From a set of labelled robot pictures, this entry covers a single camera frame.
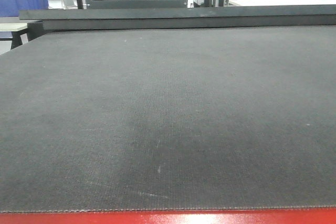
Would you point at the black metal frame rails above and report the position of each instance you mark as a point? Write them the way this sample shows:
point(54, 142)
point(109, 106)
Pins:
point(100, 20)

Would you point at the red table edge strip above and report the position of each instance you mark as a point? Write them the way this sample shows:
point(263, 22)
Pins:
point(305, 215)

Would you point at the black woven table mat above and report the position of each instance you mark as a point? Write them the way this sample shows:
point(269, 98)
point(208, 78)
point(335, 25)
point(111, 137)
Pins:
point(240, 118)

